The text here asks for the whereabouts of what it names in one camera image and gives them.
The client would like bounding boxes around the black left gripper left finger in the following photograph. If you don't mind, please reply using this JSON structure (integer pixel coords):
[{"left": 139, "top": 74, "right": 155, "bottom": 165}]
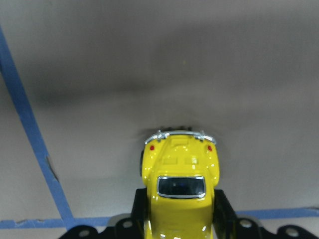
[{"left": 131, "top": 188, "right": 149, "bottom": 239}]

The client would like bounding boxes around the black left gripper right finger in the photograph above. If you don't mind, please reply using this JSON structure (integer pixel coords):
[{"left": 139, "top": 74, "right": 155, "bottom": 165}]
[{"left": 212, "top": 189, "right": 237, "bottom": 239}]

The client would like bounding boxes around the yellow toy beetle car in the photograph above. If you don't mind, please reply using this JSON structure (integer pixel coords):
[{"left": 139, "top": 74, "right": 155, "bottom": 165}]
[{"left": 140, "top": 127, "right": 220, "bottom": 239}]

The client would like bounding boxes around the brown paper table cover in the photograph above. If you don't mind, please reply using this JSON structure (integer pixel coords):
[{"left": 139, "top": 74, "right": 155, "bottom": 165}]
[{"left": 0, "top": 0, "right": 319, "bottom": 239}]

